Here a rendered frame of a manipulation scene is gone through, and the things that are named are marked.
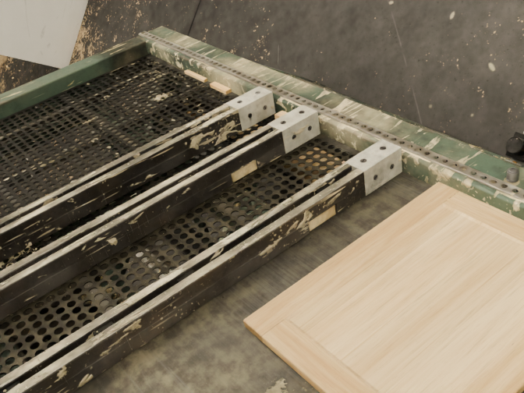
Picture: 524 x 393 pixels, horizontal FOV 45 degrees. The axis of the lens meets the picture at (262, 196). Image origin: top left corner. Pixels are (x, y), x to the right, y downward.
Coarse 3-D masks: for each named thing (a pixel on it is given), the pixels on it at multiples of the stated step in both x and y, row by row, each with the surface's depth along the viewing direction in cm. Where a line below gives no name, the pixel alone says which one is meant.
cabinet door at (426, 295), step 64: (448, 192) 140; (384, 256) 127; (448, 256) 124; (512, 256) 121; (256, 320) 118; (320, 320) 116; (384, 320) 114; (448, 320) 111; (512, 320) 109; (320, 384) 105; (384, 384) 103; (448, 384) 101; (512, 384) 99
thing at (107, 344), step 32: (352, 160) 146; (384, 160) 145; (320, 192) 138; (352, 192) 142; (256, 224) 133; (288, 224) 133; (224, 256) 126; (256, 256) 130; (160, 288) 122; (192, 288) 122; (224, 288) 128; (96, 320) 117; (128, 320) 116; (160, 320) 120; (64, 352) 114; (96, 352) 113; (128, 352) 118; (0, 384) 109; (32, 384) 108; (64, 384) 112
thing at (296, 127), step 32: (288, 128) 162; (224, 160) 155; (256, 160) 161; (160, 192) 150; (192, 192) 151; (96, 224) 142; (128, 224) 143; (160, 224) 148; (32, 256) 136; (64, 256) 135; (96, 256) 141; (0, 288) 129; (32, 288) 134
